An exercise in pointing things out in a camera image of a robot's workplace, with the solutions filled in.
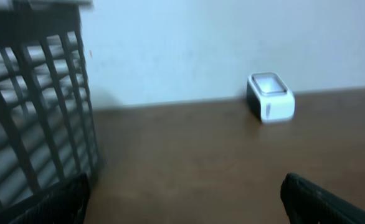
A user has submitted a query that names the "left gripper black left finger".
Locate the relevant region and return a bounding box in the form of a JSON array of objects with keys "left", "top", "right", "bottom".
[{"left": 8, "top": 174, "right": 90, "bottom": 224}]

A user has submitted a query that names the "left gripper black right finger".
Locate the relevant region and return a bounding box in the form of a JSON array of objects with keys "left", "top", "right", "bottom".
[{"left": 280, "top": 173, "right": 365, "bottom": 224}]

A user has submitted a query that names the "white barcode scanner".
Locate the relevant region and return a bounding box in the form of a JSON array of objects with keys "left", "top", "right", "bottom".
[{"left": 246, "top": 72, "right": 295, "bottom": 124}]

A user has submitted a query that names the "dark grey plastic basket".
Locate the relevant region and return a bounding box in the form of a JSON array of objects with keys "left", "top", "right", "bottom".
[{"left": 0, "top": 1, "right": 101, "bottom": 223}]

